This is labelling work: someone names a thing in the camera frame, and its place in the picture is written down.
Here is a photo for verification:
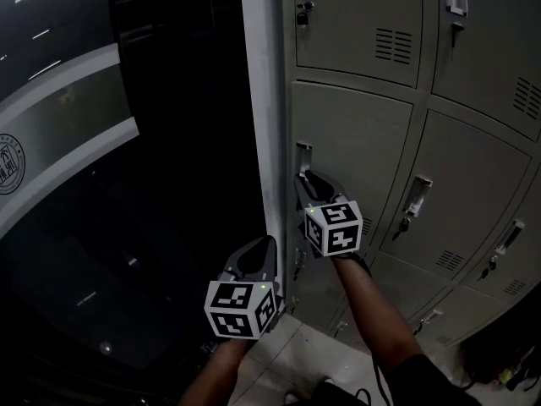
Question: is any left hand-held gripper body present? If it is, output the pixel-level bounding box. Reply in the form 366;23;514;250
204;268;282;340

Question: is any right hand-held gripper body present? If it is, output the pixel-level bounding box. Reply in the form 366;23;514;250
298;192;363;257

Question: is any grey locker door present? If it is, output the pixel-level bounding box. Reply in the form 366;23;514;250
288;80;414;270

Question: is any grey metal locker cabinet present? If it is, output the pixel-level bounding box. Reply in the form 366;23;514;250
278;0;541;351

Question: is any person's left forearm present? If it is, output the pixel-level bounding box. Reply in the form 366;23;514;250
177;337;249;406

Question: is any person's right forearm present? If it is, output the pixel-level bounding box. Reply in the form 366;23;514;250
331;254;424;374

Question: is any dark glass door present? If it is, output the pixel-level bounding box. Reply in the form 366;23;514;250
0;0;265;406

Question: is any person's black sleeve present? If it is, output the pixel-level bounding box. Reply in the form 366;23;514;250
387;352;484;406

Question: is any red bag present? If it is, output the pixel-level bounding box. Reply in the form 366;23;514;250
459;336;541;393

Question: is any black cable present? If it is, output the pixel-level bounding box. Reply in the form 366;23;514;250
352;351;393;406

